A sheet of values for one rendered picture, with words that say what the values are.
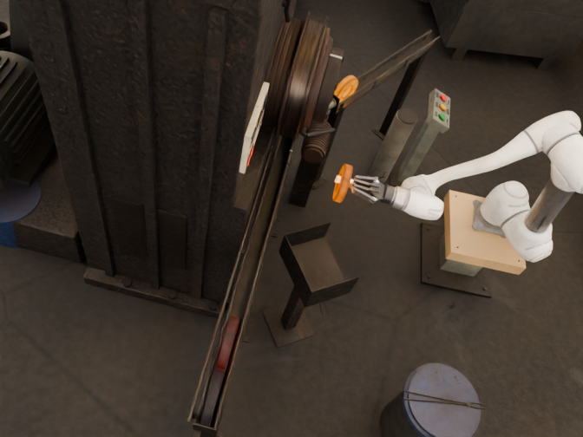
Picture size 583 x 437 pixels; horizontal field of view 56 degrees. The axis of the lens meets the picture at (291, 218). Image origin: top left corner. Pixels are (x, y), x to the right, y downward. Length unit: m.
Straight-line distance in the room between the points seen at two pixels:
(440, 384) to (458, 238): 0.76
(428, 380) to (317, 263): 0.65
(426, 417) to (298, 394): 0.63
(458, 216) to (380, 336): 0.72
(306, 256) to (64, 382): 1.19
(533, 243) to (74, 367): 2.10
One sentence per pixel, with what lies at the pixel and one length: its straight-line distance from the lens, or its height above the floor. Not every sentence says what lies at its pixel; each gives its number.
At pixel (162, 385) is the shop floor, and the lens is 2.60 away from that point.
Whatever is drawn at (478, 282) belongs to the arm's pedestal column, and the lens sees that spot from 3.20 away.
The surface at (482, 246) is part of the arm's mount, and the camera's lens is 2.81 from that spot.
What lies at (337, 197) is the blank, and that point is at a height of 0.83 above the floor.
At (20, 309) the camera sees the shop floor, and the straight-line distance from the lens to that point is 2.82.
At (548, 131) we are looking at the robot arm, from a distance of 2.24.
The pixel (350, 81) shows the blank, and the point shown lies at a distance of 2.70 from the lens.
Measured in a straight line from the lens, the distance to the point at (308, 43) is 1.93.
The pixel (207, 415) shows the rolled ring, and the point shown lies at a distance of 1.84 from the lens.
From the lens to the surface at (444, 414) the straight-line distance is 2.35.
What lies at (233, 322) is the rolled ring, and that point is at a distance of 1.89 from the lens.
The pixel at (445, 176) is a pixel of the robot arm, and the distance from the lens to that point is 2.35.
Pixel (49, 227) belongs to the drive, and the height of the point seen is 0.25.
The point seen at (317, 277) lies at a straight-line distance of 2.20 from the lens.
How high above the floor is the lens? 2.49
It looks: 55 degrees down
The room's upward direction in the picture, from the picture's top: 18 degrees clockwise
